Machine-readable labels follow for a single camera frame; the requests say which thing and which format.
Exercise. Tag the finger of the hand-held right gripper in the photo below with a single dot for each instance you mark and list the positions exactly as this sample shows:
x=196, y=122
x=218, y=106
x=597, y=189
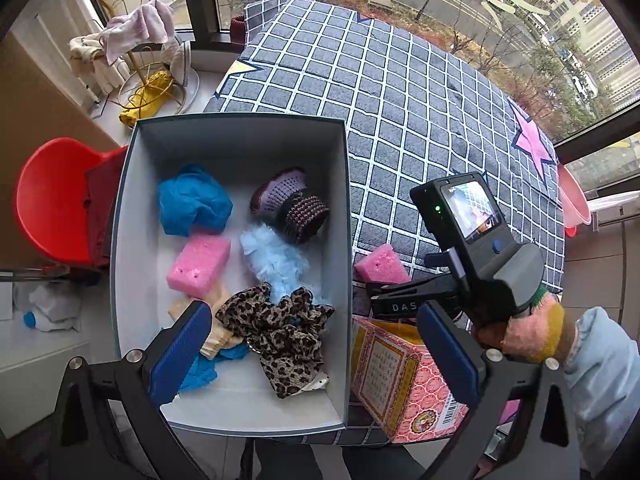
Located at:
x=400, y=300

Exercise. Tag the beige scrunchie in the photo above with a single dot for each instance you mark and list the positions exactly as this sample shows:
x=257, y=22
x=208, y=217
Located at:
x=220, y=337

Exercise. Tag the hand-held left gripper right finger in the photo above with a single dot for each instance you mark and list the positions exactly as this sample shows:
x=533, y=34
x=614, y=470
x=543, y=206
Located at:
x=447, y=355

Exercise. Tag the pink plastic basin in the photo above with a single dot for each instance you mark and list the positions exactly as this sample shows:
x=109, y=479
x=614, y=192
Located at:
x=572, y=200

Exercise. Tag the leopard print scrunchie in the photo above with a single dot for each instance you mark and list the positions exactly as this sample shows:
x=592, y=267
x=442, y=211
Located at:
x=280, y=335

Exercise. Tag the lilac knitted bootie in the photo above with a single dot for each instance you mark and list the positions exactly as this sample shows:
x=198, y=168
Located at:
x=277, y=192

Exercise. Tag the pink patterned carton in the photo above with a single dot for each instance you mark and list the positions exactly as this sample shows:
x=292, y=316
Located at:
x=395, y=375

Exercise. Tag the dark red cloth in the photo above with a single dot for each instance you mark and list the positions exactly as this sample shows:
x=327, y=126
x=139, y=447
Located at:
x=102, y=195

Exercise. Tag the light blue fluffy duster head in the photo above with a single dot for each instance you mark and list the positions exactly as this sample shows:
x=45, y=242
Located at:
x=277, y=260

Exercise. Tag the blue cloth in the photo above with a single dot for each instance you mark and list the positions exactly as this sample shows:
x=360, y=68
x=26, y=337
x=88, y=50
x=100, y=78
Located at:
x=205, y=367
x=192, y=202

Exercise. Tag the beige towel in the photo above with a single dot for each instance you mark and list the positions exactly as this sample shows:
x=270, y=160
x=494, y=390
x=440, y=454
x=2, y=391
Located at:
x=87, y=52

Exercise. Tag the grey cardboard box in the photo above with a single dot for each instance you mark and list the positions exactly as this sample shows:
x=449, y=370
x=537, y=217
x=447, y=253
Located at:
x=240, y=150

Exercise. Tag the person's right hand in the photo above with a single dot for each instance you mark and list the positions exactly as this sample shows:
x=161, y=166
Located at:
x=530, y=332

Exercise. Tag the grey checked star blanket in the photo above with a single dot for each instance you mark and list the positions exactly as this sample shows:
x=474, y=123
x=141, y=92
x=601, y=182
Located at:
x=400, y=110

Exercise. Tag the red plastic chair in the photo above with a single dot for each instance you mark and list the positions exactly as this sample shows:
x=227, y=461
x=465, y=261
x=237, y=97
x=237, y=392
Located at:
x=50, y=200

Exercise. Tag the person's right forearm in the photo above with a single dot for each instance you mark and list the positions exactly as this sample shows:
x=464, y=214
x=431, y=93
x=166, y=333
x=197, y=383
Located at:
x=600, y=360

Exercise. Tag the dark striped knitted bootie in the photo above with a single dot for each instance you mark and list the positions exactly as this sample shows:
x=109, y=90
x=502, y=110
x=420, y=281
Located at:
x=305, y=220

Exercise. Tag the pink towel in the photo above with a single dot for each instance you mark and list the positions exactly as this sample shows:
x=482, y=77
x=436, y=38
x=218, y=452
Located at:
x=140, y=25

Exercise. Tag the white cabinet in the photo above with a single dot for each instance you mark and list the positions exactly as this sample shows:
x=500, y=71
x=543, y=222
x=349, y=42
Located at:
x=45, y=380

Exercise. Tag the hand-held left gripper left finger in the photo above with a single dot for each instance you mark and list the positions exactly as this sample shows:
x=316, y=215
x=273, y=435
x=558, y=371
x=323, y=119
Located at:
x=182, y=350

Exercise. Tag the pink sponge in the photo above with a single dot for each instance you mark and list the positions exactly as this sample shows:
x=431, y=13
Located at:
x=197, y=262
x=382, y=265

